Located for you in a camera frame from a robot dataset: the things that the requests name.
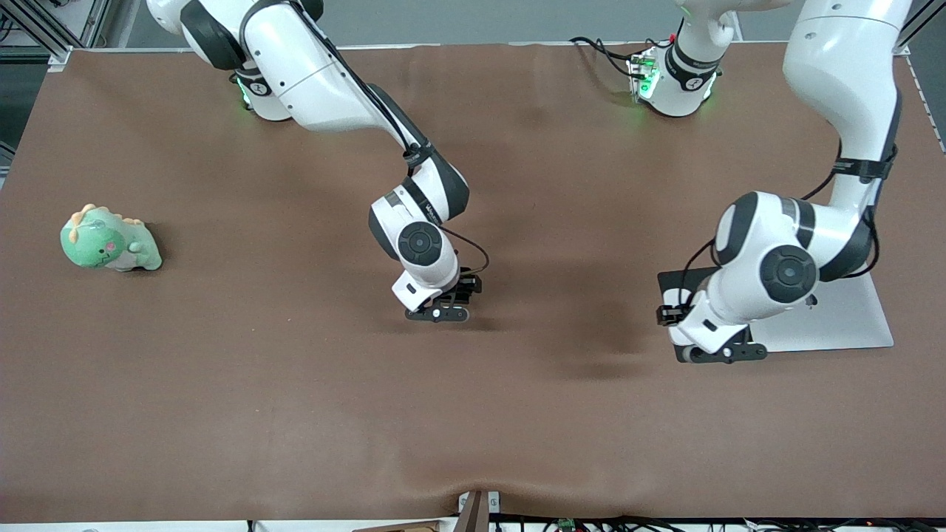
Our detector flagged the brown table cover sheet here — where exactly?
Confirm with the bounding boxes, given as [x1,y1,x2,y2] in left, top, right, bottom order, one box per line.
[0,41,946,522]

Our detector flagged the silver closed laptop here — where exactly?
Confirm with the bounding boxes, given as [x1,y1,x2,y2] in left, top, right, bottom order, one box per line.
[754,273,895,354]

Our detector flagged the green dinosaur plush toy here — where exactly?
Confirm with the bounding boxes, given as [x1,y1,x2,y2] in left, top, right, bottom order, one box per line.
[59,203,163,273]

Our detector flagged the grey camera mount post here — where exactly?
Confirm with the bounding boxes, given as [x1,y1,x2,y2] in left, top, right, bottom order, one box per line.
[457,489,502,532]

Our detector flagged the black left arm base cables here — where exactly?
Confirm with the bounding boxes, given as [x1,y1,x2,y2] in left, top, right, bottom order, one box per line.
[569,35,670,79]

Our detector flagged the aluminium frame profiles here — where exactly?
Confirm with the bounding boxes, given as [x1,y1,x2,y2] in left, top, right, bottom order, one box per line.
[0,0,112,71]

